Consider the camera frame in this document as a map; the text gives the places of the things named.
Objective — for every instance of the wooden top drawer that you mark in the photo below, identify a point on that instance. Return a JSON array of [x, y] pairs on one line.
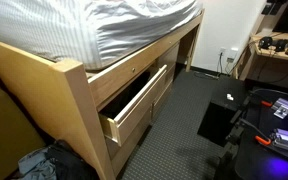
[[120, 117]]

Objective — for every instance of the wooden right drawer unit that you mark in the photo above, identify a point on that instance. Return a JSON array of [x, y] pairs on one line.
[[169, 59]]

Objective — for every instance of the wooden lower left drawers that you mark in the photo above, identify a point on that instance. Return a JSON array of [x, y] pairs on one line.
[[120, 154]]

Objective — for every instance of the white striped mattress sheet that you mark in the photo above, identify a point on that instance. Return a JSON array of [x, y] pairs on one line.
[[95, 32]]

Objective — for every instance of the pile of blue clothes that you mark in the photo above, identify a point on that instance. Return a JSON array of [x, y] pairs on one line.
[[57, 161]]

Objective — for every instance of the wooden desk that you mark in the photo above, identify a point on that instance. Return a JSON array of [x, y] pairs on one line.
[[264, 66]]

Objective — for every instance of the wooden bed frame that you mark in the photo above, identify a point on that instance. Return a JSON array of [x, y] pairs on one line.
[[65, 100]]

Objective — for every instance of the white wall outlet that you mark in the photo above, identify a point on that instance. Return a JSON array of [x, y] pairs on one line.
[[228, 55]]

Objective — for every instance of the orange handled clamp far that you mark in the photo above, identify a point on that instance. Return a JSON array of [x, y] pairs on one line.
[[261, 98]]

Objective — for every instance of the orange handled clamp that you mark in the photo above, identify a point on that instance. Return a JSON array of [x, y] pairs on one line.
[[261, 98], [260, 137]]

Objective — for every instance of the orange handled clamp near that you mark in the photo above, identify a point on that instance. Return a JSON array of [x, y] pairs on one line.
[[260, 137]]

